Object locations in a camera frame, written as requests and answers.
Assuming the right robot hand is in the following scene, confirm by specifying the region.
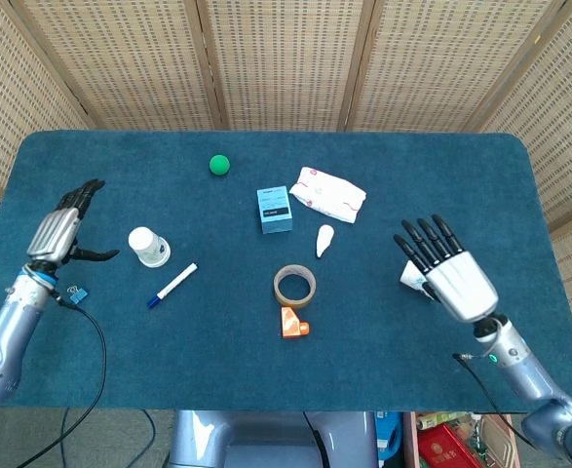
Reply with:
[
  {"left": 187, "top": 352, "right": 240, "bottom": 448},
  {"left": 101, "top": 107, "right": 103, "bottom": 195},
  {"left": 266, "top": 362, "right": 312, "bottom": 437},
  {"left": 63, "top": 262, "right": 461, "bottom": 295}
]
[{"left": 393, "top": 214, "right": 500, "bottom": 324}]

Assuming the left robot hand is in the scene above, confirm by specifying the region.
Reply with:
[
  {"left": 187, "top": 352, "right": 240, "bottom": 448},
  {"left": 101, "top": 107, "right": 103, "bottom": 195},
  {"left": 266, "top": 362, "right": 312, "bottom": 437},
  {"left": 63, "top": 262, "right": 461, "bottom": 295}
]
[{"left": 25, "top": 178, "right": 121, "bottom": 274}]

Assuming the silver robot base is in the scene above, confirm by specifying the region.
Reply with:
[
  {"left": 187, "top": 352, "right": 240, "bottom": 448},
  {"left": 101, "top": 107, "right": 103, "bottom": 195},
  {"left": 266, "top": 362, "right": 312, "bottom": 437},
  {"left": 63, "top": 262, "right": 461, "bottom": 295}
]
[{"left": 168, "top": 410, "right": 379, "bottom": 468}]

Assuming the blue carpet table cover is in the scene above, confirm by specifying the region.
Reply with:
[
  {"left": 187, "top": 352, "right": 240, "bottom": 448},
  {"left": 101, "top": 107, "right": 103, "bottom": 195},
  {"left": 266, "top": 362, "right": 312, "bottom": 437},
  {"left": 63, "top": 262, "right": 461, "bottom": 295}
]
[{"left": 0, "top": 130, "right": 572, "bottom": 414}]

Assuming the blue capped whiteboard marker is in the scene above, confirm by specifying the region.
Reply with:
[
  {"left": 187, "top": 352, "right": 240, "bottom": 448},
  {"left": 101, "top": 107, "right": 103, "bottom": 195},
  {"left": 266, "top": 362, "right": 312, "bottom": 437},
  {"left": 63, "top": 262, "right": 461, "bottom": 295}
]
[{"left": 146, "top": 262, "right": 200, "bottom": 310}]

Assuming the correction tape dispenser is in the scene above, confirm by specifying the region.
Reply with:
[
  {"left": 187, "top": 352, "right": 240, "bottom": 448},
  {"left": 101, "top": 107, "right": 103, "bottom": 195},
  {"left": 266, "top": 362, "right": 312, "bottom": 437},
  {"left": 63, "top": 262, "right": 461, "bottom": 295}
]
[{"left": 314, "top": 223, "right": 336, "bottom": 259}]

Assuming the white tissue pack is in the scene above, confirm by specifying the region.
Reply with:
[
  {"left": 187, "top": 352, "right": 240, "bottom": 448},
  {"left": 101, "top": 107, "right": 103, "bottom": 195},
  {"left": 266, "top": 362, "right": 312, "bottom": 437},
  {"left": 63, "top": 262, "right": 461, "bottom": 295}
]
[{"left": 288, "top": 166, "right": 368, "bottom": 225}]

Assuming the red gift box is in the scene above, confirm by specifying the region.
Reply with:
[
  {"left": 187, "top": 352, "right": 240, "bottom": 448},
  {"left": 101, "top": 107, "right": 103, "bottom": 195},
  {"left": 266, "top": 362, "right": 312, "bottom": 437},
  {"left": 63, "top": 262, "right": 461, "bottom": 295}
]
[{"left": 416, "top": 422, "right": 484, "bottom": 468}]

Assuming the clear packing tape roll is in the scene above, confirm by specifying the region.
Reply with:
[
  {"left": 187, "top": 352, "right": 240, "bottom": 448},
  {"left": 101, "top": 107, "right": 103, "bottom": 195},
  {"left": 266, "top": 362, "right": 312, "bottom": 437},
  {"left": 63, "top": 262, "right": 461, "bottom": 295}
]
[{"left": 272, "top": 263, "right": 318, "bottom": 311}]

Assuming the blue plastic object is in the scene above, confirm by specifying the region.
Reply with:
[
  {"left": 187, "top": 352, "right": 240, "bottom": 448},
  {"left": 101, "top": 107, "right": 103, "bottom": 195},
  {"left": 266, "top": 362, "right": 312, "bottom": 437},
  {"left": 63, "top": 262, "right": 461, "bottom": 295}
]
[{"left": 375, "top": 411, "right": 403, "bottom": 462}]

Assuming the orange toy building block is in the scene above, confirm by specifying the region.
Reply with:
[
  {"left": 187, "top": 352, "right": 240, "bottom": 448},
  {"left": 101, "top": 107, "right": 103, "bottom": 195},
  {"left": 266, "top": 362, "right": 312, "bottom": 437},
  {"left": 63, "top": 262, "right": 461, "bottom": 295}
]
[{"left": 280, "top": 305, "right": 312, "bottom": 340}]

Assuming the light blue cardboard box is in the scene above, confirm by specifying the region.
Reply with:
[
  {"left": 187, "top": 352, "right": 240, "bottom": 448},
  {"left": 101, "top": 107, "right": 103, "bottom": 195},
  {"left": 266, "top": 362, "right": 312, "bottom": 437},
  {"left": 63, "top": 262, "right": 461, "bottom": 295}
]
[{"left": 255, "top": 185, "right": 294, "bottom": 236}]

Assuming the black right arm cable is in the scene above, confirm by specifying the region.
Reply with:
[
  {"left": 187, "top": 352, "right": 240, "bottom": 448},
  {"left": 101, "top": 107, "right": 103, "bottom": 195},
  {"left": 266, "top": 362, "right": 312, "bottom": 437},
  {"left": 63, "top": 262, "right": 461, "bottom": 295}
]
[{"left": 452, "top": 353, "right": 535, "bottom": 448}]

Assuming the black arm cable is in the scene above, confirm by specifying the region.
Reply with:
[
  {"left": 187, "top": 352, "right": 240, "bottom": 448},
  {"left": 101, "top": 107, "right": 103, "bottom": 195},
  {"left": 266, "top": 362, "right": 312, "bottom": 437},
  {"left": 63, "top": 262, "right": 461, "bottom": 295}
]
[
  {"left": 21, "top": 291, "right": 108, "bottom": 468},
  {"left": 452, "top": 353, "right": 535, "bottom": 448}
]

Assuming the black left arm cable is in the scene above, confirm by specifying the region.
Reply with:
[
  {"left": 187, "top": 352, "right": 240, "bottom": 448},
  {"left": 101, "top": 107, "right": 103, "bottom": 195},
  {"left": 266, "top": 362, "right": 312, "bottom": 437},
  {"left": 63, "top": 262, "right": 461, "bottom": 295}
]
[{"left": 21, "top": 291, "right": 108, "bottom": 468}]

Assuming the black base cable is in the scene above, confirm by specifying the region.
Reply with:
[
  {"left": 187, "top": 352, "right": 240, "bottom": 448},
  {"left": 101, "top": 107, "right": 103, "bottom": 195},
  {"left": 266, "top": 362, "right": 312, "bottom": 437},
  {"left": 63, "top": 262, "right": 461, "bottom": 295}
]
[{"left": 302, "top": 411, "right": 326, "bottom": 462}]

